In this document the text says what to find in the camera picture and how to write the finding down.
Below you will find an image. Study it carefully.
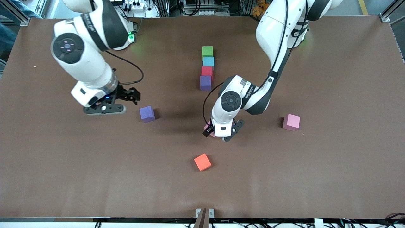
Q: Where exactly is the person in blue clothing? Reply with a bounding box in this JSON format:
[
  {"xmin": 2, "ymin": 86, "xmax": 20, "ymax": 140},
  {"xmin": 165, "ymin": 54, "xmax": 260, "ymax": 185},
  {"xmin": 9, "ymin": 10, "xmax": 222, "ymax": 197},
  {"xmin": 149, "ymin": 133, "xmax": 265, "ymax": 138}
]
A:
[{"xmin": 0, "ymin": 0, "xmax": 34, "ymax": 54}]

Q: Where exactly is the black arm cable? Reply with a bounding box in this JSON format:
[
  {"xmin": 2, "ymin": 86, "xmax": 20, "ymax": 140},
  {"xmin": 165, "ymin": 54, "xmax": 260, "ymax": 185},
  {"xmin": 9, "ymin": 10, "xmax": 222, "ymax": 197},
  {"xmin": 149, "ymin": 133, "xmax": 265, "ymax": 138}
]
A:
[
  {"xmin": 104, "ymin": 51, "xmax": 145, "ymax": 86},
  {"xmin": 202, "ymin": 82, "xmax": 224, "ymax": 126}
]

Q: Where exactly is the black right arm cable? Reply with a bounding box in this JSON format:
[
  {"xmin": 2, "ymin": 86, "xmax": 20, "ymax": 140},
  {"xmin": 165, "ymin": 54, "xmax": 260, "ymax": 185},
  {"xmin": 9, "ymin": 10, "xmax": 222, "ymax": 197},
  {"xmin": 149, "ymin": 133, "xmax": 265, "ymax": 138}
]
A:
[{"xmin": 104, "ymin": 51, "xmax": 145, "ymax": 86}]

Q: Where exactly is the aluminium frame profile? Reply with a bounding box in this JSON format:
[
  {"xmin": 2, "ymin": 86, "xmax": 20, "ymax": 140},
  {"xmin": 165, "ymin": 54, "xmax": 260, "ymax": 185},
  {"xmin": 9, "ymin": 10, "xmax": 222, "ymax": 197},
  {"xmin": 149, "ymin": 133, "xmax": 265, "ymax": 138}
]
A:
[
  {"xmin": 0, "ymin": 0, "xmax": 32, "ymax": 26},
  {"xmin": 379, "ymin": 0, "xmax": 405, "ymax": 24}
]

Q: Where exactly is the bag of orange items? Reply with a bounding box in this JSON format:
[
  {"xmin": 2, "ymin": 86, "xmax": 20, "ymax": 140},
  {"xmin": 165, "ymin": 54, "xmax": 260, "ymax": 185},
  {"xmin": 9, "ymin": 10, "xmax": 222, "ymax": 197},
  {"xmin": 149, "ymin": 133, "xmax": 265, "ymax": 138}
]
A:
[{"xmin": 252, "ymin": 0, "xmax": 269, "ymax": 16}]

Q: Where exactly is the white power strip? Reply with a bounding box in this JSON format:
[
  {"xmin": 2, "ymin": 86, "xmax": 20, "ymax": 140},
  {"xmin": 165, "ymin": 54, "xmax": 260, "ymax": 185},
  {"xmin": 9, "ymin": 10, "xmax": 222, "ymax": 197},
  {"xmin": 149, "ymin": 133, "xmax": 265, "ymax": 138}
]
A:
[{"xmin": 123, "ymin": 0, "xmax": 149, "ymax": 10}]

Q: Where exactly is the silver mounting bracket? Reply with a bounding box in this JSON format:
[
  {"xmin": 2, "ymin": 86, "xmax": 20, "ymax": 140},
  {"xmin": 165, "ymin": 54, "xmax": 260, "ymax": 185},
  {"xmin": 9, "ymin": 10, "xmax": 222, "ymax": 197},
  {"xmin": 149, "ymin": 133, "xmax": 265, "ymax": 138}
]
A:
[{"xmin": 196, "ymin": 208, "xmax": 215, "ymax": 219}]

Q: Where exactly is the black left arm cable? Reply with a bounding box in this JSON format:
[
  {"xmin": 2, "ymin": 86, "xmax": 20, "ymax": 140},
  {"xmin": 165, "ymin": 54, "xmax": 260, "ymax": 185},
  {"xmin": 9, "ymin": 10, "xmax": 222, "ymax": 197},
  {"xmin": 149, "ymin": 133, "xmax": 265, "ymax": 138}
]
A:
[{"xmin": 202, "ymin": 82, "xmax": 224, "ymax": 126}]

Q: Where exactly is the orange foam cube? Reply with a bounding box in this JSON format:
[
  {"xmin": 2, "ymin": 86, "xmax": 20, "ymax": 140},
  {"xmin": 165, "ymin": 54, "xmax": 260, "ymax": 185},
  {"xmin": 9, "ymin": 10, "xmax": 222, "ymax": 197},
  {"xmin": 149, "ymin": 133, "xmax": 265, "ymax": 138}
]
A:
[{"xmin": 194, "ymin": 153, "xmax": 212, "ymax": 172}]

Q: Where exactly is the purple foam cube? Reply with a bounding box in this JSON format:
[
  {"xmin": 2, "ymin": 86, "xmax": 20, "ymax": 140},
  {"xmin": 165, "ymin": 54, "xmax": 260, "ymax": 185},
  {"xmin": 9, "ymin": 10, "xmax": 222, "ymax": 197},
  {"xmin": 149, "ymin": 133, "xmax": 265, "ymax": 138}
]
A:
[
  {"xmin": 200, "ymin": 75, "xmax": 212, "ymax": 92},
  {"xmin": 139, "ymin": 106, "xmax": 156, "ymax": 123}
]

